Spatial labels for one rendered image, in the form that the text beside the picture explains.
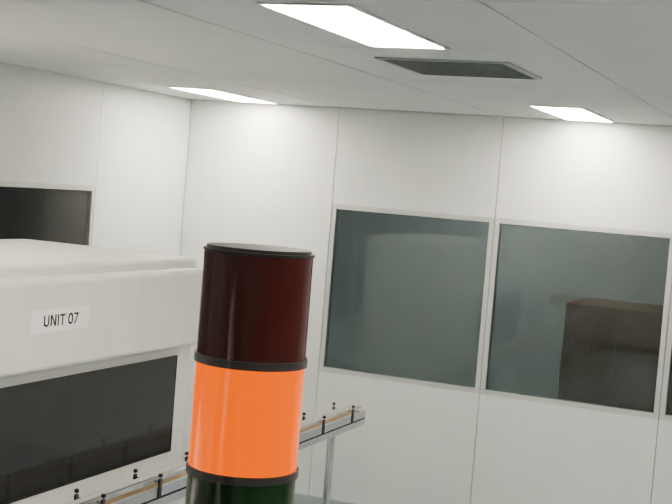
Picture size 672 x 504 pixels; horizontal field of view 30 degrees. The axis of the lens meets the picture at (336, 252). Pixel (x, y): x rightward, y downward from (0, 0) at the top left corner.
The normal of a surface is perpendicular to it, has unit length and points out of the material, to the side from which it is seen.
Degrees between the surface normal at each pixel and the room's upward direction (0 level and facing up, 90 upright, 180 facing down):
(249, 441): 90
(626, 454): 90
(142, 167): 90
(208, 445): 90
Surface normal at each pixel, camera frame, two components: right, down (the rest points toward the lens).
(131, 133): 0.92, 0.10
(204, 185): -0.38, 0.02
